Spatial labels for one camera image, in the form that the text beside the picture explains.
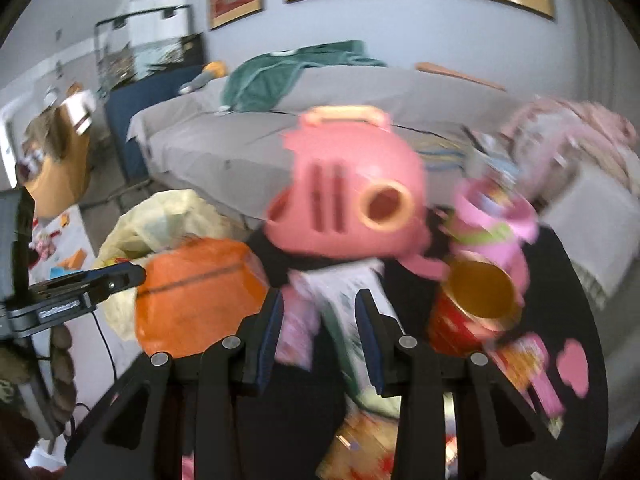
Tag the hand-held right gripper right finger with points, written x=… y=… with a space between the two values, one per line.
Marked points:
x=371 y=347

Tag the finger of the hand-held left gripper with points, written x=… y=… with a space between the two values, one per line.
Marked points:
x=115 y=276

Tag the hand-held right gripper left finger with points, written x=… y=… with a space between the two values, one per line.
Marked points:
x=267 y=340

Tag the pink white snack packet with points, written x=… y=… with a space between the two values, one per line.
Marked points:
x=325 y=310

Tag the yellow bag trash bin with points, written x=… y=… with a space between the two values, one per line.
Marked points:
x=150 y=220

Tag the orange plastic bag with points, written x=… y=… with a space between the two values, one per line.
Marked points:
x=200 y=300

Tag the yellow red noodle snack packet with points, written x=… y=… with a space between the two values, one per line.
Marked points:
x=360 y=445

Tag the person's left forearm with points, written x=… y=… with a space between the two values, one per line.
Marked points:
x=15 y=440

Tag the blue toy shovel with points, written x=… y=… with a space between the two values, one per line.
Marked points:
x=62 y=272

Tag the brown wooden cabinet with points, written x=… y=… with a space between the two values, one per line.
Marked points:
x=60 y=175

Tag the red gold paper cup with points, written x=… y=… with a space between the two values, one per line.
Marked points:
x=475 y=290

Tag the navy blue armchair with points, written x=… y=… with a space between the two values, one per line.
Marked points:
x=125 y=130

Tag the pink candy wrapper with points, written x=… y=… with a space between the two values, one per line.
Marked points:
x=530 y=365

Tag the pink toy carrier basket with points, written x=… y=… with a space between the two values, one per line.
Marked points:
x=350 y=185

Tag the grey covered sofa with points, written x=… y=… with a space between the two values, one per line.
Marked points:
x=225 y=150

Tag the pink toy bucket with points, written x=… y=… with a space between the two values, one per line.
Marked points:
x=495 y=230

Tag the pink paper spot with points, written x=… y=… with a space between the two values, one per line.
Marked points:
x=574 y=365

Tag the grey orange plush toy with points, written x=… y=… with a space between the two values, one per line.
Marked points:
x=202 y=77

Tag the green blanket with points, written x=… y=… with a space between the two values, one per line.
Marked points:
x=260 y=85

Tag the pink printed blanket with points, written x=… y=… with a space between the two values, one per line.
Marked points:
x=590 y=130

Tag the grey curtain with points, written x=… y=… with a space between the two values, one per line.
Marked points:
x=600 y=35

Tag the black metal frame stand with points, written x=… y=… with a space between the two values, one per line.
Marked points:
x=150 y=55

